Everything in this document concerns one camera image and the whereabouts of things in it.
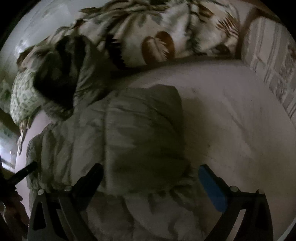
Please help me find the olive grey puffer jacket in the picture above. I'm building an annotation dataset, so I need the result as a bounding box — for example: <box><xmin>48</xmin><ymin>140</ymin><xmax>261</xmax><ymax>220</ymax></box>
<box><xmin>27</xmin><ymin>36</ymin><xmax>209</xmax><ymax>240</ymax></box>

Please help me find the window with bright panes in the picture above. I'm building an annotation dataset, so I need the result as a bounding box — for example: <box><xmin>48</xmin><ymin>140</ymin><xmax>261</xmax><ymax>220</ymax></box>
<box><xmin>0</xmin><ymin>123</ymin><xmax>19</xmax><ymax>173</ymax></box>

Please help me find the green white checkered pillow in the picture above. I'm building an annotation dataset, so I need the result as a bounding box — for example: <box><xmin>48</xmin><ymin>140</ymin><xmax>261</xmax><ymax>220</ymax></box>
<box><xmin>10</xmin><ymin>69</ymin><xmax>41</xmax><ymax>126</ymax></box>

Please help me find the pale pink bed sheet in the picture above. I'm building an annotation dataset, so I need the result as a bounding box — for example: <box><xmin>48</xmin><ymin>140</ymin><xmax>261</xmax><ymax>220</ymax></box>
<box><xmin>14</xmin><ymin>56</ymin><xmax>296</xmax><ymax>241</ymax></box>

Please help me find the leaf print pillow behind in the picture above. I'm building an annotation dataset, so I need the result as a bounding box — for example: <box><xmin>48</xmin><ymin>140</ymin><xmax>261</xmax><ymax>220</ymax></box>
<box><xmin>0</xmin><ymin>80</ymin><xmax>12</xmax><ymax>114</ymax></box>

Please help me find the striped patterned cushion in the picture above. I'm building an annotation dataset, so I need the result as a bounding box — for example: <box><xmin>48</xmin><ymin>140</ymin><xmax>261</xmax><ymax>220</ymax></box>
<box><xmin>241</xmin><ymin>17</ymin><xmax>295</xmax><ymax>124</ymax></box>

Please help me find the leaf print blanket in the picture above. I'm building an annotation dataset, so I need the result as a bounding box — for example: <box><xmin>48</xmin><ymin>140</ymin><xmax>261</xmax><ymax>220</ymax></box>
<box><xmin>16</xmin><ymin>1</ymin><xmax>239</xmax><ymax>70</ymax></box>

